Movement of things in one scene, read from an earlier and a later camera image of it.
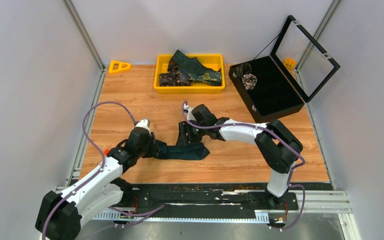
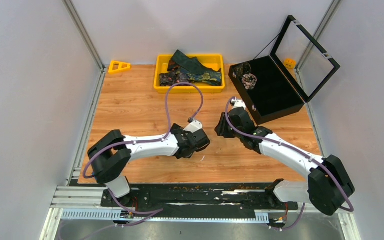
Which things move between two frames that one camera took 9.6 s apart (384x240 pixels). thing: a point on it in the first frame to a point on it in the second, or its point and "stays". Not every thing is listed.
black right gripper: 183,138 to 221,129
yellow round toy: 289,63 stays
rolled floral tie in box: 249,81 stays
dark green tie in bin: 182,61 stays
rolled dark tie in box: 241,69 stays
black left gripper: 155,148 to 177,127
